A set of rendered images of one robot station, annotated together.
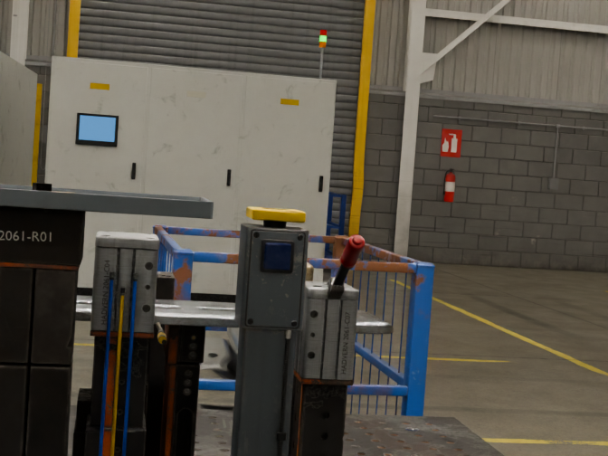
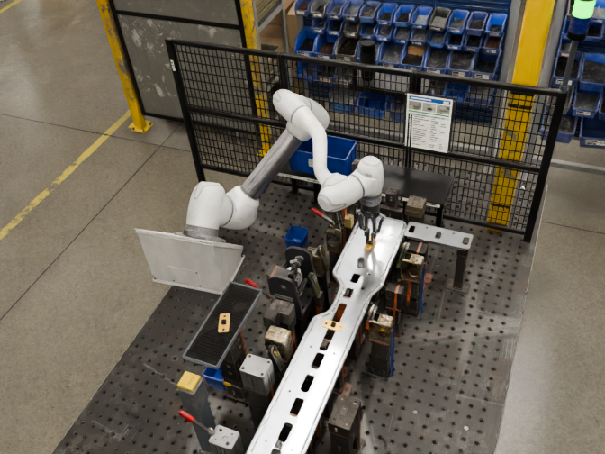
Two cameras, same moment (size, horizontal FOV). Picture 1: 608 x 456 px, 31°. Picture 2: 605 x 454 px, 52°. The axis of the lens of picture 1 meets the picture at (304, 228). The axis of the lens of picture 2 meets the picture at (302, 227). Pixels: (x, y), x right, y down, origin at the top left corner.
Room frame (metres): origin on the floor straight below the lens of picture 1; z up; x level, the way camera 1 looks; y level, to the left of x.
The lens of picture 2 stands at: (2.30, -0.69, 2.95)
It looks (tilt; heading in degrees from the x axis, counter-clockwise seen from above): 43 degrees down; 126
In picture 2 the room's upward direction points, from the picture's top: 6 degrees counter-clockwise
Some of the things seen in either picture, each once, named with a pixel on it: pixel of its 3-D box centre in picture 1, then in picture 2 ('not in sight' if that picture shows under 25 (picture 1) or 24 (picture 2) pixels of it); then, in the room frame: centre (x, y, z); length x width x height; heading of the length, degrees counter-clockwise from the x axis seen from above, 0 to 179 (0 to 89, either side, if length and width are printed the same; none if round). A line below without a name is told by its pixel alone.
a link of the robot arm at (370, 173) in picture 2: not in sight; (367, 176); (1.39, 1.02, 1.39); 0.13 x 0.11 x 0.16; 68
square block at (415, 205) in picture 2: not in sight; (414, 230); (1.48, 1.32, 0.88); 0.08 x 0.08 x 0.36; 10
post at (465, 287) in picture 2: not in sight; (461, 265); (1.74, 1.25, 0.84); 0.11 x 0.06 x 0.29; 10
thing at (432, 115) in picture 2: not in sight; (428, 122); (1.40, 1.59, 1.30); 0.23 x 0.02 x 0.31; 10
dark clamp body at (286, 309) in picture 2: not in sight; (286, 335); (1.29, 0.51, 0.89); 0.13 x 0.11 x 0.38; 10
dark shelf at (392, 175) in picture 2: not in sight; (358, 175); (1.13, 1.43, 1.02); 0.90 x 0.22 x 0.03; 10
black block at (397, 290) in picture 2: not in sight; (394, 310); (1.60, 0.87, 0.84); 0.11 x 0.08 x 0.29; 10
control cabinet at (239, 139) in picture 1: (189, 160); not in sight; (9.50, 1.03, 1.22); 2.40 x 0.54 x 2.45; 101
